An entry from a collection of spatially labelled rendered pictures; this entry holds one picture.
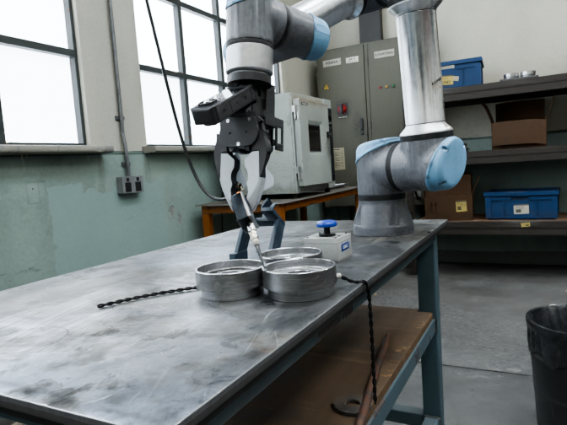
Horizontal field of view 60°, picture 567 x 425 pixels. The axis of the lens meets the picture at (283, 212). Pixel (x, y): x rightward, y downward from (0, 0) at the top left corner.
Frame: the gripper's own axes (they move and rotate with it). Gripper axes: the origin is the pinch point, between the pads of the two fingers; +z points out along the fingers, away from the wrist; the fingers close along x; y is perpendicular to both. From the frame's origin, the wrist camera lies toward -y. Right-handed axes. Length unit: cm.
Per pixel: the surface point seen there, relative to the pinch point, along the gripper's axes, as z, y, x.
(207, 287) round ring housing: 12.1, -8.4, -0.1
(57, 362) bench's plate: 17.3, -30.3, 1.8
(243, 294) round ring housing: 13.1, -5.7, -4.4
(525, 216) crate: -2, 354, -23
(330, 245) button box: 7.3, 19.7, -6.6
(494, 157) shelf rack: -46, 338, -3
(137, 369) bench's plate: 17.0, -28.9, -7.8
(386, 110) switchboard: -97, 365, 89
